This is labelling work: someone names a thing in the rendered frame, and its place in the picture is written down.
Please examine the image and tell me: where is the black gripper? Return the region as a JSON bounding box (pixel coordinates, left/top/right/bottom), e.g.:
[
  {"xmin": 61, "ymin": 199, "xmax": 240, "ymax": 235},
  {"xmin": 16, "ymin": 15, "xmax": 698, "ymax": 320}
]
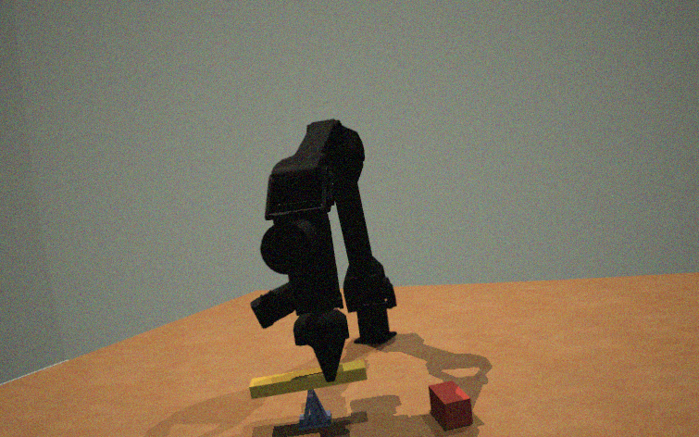
[{"xmin": 291, "ymin": 256, "xmax": 350, "ymax": 382}]

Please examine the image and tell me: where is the yellow bar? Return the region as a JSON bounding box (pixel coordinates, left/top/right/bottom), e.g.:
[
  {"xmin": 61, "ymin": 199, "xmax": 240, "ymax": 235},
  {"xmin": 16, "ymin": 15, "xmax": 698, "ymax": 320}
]
[{"xmin": 249, "ymin": 359, "xmax": 368, "ymax": 399}]

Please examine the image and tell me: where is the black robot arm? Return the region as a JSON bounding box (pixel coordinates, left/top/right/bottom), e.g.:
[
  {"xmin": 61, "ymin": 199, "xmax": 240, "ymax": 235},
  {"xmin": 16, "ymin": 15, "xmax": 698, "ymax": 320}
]
[{"xmin": 250, "ymin": 119, "xmax": 397, "ymax": 343}]

